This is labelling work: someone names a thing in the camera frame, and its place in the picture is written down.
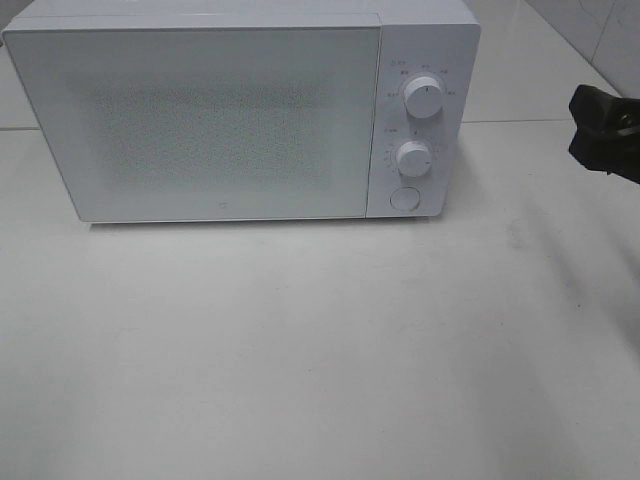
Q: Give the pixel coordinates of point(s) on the upper white power knob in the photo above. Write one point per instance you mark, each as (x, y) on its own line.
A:
(423, 95)

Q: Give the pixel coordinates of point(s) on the round white door button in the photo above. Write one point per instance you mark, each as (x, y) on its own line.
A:
(405, 199)

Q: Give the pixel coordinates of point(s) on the white timer knob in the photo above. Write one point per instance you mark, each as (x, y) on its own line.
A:
(414, 159)

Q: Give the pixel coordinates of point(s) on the white microwave oven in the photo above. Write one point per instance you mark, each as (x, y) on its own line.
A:
(440, 37)

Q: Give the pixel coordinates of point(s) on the white microwave door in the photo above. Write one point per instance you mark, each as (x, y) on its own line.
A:
(152, 126)

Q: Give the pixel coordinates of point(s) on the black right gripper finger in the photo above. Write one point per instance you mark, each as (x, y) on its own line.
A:
(602, 115)
(618, 156)

